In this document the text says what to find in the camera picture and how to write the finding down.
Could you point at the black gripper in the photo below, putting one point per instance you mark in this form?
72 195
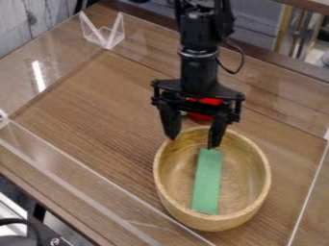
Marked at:
197 83

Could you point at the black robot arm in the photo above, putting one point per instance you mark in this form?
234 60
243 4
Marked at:
206 24

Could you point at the green flat stick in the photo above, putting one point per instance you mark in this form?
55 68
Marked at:
207 181

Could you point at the brown wooden bowl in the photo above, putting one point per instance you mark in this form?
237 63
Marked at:
245 179

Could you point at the red plush tomato toy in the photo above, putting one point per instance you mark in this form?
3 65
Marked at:
203 110

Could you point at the clear acrylic front panel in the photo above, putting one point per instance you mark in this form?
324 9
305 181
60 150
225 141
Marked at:
104 212

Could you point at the black table leg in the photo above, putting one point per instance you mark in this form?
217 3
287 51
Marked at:
39 212

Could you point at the clear acrylic corner bracket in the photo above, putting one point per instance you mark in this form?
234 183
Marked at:
104 37

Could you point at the gold metal chair frame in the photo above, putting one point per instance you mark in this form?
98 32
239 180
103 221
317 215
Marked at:
300 22

